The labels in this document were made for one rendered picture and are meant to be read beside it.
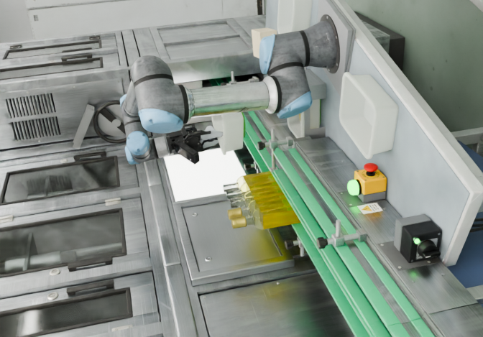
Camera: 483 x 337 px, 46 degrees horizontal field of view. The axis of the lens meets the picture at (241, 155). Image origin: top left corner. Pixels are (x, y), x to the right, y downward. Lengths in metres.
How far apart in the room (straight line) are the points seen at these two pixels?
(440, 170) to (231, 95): 0.64
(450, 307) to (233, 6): 4.54
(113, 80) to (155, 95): 1.13
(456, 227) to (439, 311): 0.20
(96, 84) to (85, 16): 2.75
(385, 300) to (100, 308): 0.91
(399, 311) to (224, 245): 0.80
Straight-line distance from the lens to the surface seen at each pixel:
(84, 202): 2.40
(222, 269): 1.87
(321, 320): 1.75
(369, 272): 1.45
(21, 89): 2.76
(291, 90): 1.75
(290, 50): 1.81
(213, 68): 2.76
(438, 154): 1.40
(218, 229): 2.06
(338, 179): 1.78
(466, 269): 1.51
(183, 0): 5.49
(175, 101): 1.63
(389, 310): 1.35
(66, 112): 2.80
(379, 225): 1.58
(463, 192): 1.34
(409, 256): 1.45
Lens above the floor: 1.44
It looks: 11 degrees down
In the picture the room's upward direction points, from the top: 99 degrees counter-clockwise
